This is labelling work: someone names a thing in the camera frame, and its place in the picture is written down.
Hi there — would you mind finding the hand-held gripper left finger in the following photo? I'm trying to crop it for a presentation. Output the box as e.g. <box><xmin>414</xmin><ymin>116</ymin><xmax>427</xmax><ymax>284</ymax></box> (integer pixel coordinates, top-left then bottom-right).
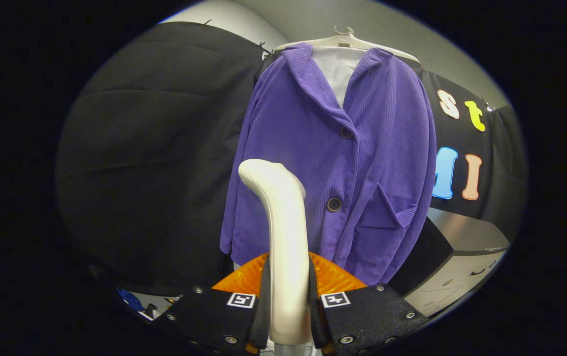
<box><xmin>154</xmin><ymin>252</ymin><xmax>273</xmax><ymax>356</ymax></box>

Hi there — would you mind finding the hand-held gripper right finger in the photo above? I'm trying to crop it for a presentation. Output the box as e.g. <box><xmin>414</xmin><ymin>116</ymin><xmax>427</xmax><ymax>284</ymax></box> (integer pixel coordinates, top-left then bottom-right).
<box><xmin>308</xmin><ymin>251</ymin><xmax>431</xmax><ymax>356</ymax></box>

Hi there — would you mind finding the white garment steamer head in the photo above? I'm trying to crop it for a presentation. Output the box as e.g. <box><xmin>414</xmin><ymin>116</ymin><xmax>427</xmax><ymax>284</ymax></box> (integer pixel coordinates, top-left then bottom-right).
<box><xmin>238</xmin><ymin>158</ymin><xmax>316</xmax><ymax>346</ymax></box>

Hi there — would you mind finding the purple corduroy jacket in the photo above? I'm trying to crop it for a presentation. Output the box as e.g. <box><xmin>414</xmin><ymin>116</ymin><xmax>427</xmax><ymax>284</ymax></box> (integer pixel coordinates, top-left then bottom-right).
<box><xmin>219</xmin><ymin>42</ymin><xmax>437</xmax><ymax>286</ymax></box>

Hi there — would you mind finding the white shirt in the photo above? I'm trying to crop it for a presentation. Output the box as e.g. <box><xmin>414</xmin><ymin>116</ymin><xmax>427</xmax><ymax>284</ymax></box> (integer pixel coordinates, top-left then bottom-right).
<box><xmin>312</xmin><ymin>46</ymin><xmax>367</xmax><ymax>108</ymax></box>

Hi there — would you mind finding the white plastic clothes hanger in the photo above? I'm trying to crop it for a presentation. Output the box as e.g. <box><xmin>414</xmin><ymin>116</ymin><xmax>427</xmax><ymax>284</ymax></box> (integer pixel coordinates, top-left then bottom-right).
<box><xmin>274</xmin><ymin>26</ymin><xmax>420</xmax><ymax>62</ymax></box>

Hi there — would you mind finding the blue item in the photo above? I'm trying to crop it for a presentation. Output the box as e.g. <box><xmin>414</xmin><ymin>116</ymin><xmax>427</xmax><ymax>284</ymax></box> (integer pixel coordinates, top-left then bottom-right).
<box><xmin>118</xmin><ymin>288</ymin><xmax>145</xmax><ymax>312</ymax></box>

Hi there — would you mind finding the grey cabinet with dark top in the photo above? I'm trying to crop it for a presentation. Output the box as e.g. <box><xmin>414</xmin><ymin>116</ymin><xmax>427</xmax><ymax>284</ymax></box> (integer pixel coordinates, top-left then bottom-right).
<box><xmin>387</xmin><ymin>207</ymin><xmax>511</xmax><ymax>317</ymax></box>

